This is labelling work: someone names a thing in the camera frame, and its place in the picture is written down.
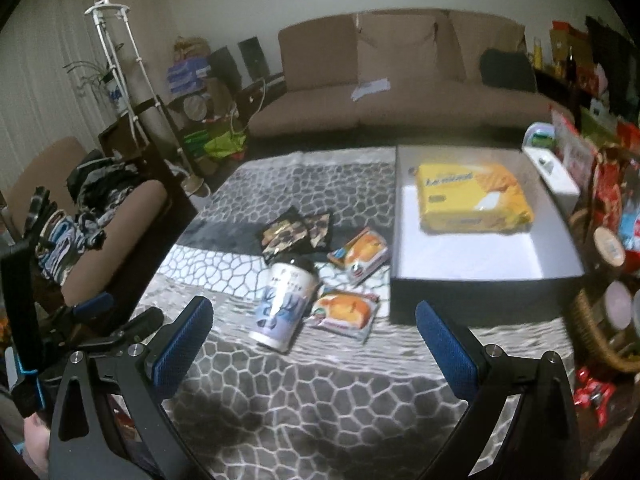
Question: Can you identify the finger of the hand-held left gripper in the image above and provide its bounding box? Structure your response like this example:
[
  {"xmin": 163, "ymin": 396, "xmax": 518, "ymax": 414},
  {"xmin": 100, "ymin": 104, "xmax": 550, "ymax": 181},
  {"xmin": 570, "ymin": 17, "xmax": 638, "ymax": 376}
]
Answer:
[
  {"xmin": 82, "ymin": 308, "xmax": 164, "ymax": 351},
  {"xmin": 62, "ymin": 291, "xmax": 115, "ymax": 322}
]

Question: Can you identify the black cardboard box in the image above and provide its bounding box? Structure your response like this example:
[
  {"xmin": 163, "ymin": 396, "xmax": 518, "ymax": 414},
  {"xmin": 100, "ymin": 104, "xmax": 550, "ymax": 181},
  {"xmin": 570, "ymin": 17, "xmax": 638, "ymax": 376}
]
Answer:
[{"xmin": 389, "ymin": 144, "xmax": 586, "ymax": 326}]

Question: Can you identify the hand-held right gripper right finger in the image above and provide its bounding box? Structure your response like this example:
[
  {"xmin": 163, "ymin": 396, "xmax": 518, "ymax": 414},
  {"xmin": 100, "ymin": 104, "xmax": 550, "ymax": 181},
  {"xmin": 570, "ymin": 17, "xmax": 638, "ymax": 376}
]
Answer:
[{"xmin": 415, "ymin": 300, "xmax": 583, "ymax": 480}]

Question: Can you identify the white paper sheet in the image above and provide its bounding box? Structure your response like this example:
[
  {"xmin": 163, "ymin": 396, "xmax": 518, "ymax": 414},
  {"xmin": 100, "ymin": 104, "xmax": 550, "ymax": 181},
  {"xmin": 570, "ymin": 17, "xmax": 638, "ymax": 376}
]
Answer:
[{"xmin": 351, "ymin": 77, "xmax": 391, "ymax": 102}]

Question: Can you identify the white deer print cup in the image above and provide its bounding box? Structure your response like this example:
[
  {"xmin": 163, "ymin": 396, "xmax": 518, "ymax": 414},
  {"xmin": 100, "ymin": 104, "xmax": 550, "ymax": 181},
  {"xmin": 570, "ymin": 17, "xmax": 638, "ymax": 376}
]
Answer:
[{"xmin": 248, "ymin": 255, "xmax": 321, "ymax": 353}]

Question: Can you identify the yellow biscuit packet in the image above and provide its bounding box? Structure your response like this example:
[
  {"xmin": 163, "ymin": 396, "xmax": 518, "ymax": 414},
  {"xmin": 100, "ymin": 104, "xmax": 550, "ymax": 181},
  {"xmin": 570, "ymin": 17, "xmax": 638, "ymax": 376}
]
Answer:
[{"xmin": 416, "ymin": 160, "xmax": 536, "ymax": 236}]

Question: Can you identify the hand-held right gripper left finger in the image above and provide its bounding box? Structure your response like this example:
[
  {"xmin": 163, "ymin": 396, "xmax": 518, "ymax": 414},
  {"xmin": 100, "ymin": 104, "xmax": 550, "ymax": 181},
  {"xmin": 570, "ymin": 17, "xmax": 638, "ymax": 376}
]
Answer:
[{"xmin": 47, "ymin": 295, "xmax": 216, "ymax": 480}]

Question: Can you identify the white plant stand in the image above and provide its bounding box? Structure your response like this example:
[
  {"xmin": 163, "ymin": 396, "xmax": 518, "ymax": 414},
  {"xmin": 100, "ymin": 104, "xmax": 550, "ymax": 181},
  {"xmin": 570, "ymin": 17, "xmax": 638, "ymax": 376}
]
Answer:
[{"xmin": 84, "ymin": 0, "xmax": 211, "ymax": 198}]

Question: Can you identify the orange bread packet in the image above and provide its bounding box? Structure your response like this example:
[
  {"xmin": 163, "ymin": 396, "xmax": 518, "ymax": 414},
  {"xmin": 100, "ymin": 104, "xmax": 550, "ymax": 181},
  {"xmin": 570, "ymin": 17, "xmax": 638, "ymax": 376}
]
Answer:
[
  {"xmin": 306, "ymin": 287, "xmax": 381, "ymax": 345},
  {"xmin": 327, "ymin": 227, "xmax": 391, "ymax": 286}
]

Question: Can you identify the white tissue box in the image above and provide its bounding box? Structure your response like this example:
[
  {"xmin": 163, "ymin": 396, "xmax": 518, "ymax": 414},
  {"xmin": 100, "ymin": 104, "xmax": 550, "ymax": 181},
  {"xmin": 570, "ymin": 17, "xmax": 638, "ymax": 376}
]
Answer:
[{"xmin": 522, "ymin": 146, "xmax": 581, "ymax": 211}]

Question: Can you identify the wicker basket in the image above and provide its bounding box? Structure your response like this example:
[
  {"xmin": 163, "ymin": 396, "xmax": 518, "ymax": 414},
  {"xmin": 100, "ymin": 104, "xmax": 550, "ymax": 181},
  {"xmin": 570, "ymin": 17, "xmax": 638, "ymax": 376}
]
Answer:
[{"xmin": 567, "ymin": 210, "xmax": 640, "ymax": 373}]

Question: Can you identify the potted plant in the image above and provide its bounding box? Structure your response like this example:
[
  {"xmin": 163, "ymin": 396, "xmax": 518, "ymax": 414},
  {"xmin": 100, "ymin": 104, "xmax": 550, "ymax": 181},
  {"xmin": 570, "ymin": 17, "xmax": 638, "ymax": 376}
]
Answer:
[{"xmin": 62, "ymin": 57, "xmax": 126, "ymax": 113}]

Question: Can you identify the dark wooden chair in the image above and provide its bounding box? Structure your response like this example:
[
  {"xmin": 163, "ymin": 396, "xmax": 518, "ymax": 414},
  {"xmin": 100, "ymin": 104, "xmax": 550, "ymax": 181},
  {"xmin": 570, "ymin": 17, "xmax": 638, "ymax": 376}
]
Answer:
[{"xmin": 97, "ymin": 92, "xmax": 201, "ymax": 241}]

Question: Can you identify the brown sofa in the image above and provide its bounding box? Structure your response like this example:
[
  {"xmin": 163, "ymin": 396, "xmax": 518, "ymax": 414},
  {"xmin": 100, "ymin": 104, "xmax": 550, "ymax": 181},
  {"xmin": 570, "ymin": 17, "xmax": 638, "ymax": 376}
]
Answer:
[{"xmin": 247, "ymin": 10, "xmax": 576, "ymax": 143}]

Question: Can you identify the red gold patterned packet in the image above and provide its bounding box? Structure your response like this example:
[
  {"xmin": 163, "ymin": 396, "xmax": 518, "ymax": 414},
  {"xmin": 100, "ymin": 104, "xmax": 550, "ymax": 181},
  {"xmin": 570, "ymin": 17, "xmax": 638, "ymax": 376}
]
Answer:
[{"xmin": 590, "ymin": 147, "xmax": 628, "ymax": 231}]

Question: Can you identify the person's left hand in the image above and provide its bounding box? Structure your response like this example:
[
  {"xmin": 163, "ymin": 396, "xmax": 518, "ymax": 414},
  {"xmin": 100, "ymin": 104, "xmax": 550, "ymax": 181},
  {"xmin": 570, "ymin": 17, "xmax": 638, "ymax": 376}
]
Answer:
[{"xmin": 22, "ymin": 412, "xmax": 51, "ymax": 466}]

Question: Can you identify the black speaker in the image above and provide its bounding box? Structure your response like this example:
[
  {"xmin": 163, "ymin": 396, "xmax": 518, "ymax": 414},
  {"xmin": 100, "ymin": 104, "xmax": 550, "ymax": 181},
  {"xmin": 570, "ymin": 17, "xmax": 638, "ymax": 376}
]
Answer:
[
  {"xmin": 237, "ymin": 36, "xmax": 275, "ymax": 77},
  {"xmin": 207, "ymin": 46, "xmax": 246, "ymax": 83}
]

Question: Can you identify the blue white snack packet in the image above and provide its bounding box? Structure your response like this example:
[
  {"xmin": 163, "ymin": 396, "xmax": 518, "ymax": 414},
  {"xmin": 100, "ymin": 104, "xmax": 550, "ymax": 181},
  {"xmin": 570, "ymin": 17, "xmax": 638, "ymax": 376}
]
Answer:
[{"xmin": 617, "ymin": 205, "xmax": 640, "ymax": 253}]

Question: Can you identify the pile of clothes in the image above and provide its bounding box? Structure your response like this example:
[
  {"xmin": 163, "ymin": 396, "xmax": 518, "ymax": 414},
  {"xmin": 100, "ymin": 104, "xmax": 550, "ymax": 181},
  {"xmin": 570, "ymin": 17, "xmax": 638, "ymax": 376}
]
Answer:
[{"xmin": 27, "ymin": 155, "xmax": 146, "ymax": 286}]

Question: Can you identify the brown armchair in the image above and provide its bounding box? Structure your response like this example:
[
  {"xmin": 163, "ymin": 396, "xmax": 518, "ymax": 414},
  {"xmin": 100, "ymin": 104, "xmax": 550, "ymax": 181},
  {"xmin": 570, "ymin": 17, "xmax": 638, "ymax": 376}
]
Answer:
[{"xmin": 0, "ymin": 136, "xmax": 168, "ymax": 306}]

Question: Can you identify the green bag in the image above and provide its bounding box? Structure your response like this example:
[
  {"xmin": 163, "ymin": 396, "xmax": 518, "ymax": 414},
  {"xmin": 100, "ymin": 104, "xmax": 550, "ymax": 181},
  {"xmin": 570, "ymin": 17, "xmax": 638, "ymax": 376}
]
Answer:
[{"xmin": 182, "ymin": 127, "xmax": 248, "ymax": 161}]

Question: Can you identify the jar with brown lid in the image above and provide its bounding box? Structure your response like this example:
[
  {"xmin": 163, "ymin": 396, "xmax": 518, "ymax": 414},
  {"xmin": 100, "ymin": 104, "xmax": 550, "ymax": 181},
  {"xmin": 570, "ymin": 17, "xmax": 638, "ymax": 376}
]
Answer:
[{"xmin": 592, "ymin": 226, "xmax": 626, "ymax": 266}]

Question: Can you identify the white container green lid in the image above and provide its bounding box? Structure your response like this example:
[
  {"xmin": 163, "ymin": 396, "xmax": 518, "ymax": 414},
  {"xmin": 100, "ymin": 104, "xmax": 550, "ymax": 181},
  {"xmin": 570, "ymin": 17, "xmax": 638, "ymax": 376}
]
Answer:
[{"xmin": 522, "ymin": 122, "xmax": 556, "ymax": 150}]

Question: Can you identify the red foil wrapper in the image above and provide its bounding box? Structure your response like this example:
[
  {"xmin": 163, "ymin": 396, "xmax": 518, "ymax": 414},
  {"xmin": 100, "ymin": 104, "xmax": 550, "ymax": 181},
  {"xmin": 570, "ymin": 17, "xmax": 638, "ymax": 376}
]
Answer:
[{"xmin": 574, "ymin": 366, "xmax": 617, "ymax": 418}]

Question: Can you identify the stack of blue boxes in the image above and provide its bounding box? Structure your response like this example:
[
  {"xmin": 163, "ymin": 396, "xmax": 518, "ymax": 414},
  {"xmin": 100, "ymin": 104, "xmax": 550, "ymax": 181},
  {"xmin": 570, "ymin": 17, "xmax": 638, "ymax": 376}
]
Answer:
[{"xmin": 166, "ymin": 57, "xmax": 211, "ymax": 95}]

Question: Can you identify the dark cushion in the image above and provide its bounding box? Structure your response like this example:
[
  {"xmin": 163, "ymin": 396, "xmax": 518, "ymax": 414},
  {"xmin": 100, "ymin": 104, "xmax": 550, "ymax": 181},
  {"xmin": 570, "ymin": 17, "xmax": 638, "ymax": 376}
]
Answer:
[{"xmin": 480, "ymin": 49, "xmax": 537, "ymax": 93}]

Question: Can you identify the red white snack packet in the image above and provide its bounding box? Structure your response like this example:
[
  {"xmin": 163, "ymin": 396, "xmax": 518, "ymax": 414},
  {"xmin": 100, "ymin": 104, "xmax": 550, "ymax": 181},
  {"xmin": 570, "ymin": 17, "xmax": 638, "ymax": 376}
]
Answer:
[{"xmin": 550, "ymin": 107, "xmax": 596, "ymax": 183}]

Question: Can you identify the beige sofa cushion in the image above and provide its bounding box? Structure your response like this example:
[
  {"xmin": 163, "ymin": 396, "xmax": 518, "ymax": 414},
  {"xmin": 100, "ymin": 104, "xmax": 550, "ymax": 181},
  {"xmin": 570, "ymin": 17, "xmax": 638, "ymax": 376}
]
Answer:
[{"xmin": 356, "ymin": 12, "xmax": 451, "ymax": 88}]

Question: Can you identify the clear plastic lidded container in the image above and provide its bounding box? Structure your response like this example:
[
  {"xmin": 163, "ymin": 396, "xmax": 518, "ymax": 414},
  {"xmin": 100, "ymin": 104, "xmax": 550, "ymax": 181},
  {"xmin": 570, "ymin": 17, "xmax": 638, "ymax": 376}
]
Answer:
[{"xmin": 602, "ymin": 280, "xmax": 633, "ymax": 331}]

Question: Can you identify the grey patterned blanket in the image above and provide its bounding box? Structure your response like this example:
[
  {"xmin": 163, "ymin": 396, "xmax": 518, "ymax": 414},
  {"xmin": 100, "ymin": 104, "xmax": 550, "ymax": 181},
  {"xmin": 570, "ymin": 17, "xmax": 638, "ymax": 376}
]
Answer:
[{"xmin": 100, "ymin": 147, "xmax": 576, "ymax": 480}]

